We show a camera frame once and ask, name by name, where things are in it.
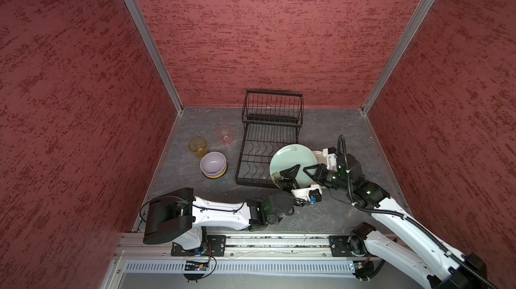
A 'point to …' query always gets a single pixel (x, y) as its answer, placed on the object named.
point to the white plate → (319, 156)
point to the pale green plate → (288, 156)
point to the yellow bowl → (217, 177)
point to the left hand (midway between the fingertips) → (300, 176)
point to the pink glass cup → (225, 135)
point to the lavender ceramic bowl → (213, 164)
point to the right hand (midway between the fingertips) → (302, 174)
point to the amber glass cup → (198, 146)
